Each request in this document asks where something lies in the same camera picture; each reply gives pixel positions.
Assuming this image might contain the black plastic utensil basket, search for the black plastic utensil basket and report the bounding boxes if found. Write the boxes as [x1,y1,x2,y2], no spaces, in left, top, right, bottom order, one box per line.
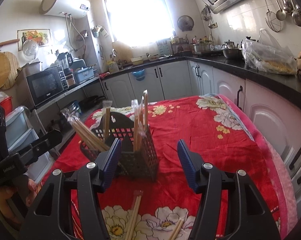
[73,108,159,181]

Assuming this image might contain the wooden chopsticks pair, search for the wooden chopsticks pair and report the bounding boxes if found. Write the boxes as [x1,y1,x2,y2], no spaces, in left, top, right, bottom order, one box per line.
[131,89,148,152]

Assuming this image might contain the bright kitchen window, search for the bright kitchen window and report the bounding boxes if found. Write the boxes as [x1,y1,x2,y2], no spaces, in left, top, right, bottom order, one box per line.
[104,0,174,48]

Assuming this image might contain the person's left hand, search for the person's left hand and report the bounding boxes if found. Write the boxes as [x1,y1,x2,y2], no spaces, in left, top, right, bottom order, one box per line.
[0,179,41,224]

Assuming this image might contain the white drawer unit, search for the white drawer unit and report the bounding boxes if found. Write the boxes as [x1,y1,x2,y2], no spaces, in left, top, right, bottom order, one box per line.
[5,106,54,184]

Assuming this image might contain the metal shelf rack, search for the metal shelf rack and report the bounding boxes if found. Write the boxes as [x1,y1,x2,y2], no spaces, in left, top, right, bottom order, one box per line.
[30,77,105,136]

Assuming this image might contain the wrapped chopsticks on cloth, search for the wrapped chopsticks on cloth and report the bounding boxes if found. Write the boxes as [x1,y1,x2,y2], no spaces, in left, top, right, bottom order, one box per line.
[125,190,143,240]

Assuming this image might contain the black microwave oven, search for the black microwave oven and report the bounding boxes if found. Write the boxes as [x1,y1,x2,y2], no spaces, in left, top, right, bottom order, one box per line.
[15,66,68,109]

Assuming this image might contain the wrapped chopsticks bundle in basket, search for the wrapped chopsticks bundle in basket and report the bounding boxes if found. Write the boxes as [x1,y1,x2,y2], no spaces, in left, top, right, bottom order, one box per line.
[61,109,110,152]

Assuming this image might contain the round bamboo board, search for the round bamboo board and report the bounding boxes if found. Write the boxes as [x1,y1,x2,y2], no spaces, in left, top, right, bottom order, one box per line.
[0,51,20,90]

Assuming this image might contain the grey plastic storage box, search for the grey plastic storage box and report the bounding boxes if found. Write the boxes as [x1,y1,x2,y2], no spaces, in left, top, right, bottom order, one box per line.
[73,67,94,85]

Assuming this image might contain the black blender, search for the black blender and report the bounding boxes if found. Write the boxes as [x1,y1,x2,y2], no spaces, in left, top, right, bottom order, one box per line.
[57,53,73,76]

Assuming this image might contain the white cabinet door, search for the white cabinet door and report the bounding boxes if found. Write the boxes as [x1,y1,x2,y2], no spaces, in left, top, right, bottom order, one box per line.
[157,61,192,100]

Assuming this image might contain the blue hanging bowl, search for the blue hanging bowl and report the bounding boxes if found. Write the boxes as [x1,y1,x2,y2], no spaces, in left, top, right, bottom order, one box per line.
[131,69,146,81]

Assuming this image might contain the clear plastic bag with food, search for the clear plastic bag with food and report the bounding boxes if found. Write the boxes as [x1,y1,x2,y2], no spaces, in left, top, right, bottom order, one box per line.
[242,28,297,75]

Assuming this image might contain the stainless steel bowl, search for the stainless steel bowl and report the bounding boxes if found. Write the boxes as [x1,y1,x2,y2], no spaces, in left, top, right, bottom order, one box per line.
[222,48,243,60]

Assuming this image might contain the white water heater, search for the white water heater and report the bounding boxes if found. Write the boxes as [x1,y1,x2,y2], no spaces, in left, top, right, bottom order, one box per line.
[39,0,91,19]

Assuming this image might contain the hanging metal ladle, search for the hanging metal ladle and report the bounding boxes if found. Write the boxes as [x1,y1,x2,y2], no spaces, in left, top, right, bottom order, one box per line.
[275,0,287,21]

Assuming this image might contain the fruit picture on wall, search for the fruit picture on wall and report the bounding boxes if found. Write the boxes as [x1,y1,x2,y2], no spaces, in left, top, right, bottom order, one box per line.
[17,29,51,51]

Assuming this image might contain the wire skimmer strainer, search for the wire skimmer strainer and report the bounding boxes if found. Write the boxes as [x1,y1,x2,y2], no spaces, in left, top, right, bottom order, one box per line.
[264,0,282,33]

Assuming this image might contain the round wall fan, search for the round wall fan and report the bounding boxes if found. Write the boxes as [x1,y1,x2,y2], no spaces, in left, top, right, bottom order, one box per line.
[177,15,194,31]

